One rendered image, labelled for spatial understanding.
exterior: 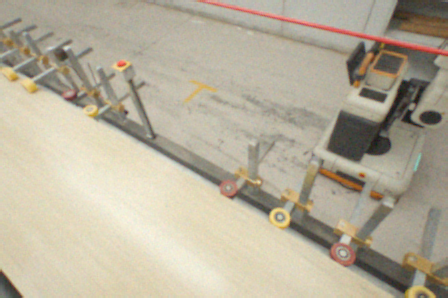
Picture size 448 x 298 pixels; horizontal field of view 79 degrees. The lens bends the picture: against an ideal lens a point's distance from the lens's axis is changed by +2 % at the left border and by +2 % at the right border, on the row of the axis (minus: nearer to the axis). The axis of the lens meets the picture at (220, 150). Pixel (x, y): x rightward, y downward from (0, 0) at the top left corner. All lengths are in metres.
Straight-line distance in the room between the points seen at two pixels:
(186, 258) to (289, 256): 0.38
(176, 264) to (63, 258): 0.45
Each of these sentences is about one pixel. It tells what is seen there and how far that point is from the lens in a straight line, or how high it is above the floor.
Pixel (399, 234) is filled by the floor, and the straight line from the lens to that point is 2.32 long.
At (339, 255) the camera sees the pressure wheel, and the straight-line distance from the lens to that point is 1.12.
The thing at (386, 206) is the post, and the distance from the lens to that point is 1.02.
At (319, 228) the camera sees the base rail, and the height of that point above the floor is 0.70.
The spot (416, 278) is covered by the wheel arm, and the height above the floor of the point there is 0.84.
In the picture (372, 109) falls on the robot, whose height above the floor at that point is 0.78.
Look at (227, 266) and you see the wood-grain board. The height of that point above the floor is 0.90.
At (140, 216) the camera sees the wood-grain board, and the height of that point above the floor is 0.90.
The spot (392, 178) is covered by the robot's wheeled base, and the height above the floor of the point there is 0.28.
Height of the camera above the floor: 1.92
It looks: 51 degrees down
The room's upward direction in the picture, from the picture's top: 8 degrees counter-clockwise
